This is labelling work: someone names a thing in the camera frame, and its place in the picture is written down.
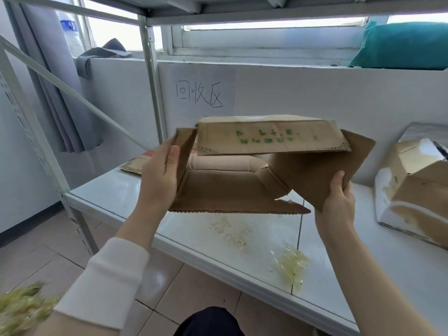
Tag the person's left hand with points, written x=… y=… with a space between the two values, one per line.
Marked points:
x=157 y=181

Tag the person's right hand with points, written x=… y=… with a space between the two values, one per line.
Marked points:
x=337 y=213

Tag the red printed cardboard box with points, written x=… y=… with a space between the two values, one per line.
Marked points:
x=134 y=167

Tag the green printed cardboard box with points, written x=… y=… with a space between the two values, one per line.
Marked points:
x=227 y=188

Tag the clear tape wad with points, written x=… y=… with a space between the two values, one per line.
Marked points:
x=290 y=265

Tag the glossy taped cardboard box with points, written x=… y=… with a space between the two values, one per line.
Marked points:
x=420 y=192

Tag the person's left forearm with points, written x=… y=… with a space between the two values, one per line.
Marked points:
x=140 y=230

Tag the person's right forearm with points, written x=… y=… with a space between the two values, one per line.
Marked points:
x=367 y=293

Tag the person's black trousers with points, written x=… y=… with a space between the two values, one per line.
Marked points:
x=210 y=325

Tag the white metal shelf rack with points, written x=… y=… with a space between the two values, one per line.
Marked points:
x=154 y=83

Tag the white wrist sleeve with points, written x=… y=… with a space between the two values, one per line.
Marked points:
x=105 y=279

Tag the white handwritten paper sign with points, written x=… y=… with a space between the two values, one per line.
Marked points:
x=229 y=76

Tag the grey curtain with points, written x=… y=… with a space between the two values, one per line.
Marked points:
x=52 y=101

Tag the grey cloth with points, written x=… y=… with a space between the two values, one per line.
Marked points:
x=84 y=64

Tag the clear plastic water bottle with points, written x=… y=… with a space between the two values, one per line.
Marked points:
x=71 y=38

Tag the teal plastic bag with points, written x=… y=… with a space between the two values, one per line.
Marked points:
x=402 y=45

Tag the pile of crumpled yellowish tape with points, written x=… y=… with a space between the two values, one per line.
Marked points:
x=21 y=311

